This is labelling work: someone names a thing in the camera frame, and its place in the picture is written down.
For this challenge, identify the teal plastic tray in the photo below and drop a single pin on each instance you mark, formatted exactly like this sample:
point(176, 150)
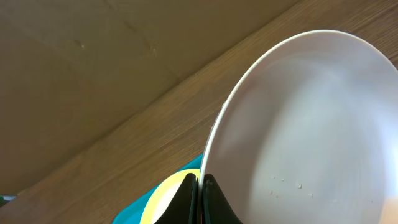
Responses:
point(132, 213)

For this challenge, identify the yellow-green plate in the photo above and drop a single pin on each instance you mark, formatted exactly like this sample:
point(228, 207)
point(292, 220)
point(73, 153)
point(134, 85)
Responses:
point(163, 195)

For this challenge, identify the white plate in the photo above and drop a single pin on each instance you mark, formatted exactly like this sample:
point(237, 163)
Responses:
point(309, 134)

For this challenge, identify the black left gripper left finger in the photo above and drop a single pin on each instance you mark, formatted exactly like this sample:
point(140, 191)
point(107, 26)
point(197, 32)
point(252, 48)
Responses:
point(183, 207)

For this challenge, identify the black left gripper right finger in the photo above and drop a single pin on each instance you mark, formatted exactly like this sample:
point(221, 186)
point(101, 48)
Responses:
point(215, 208)

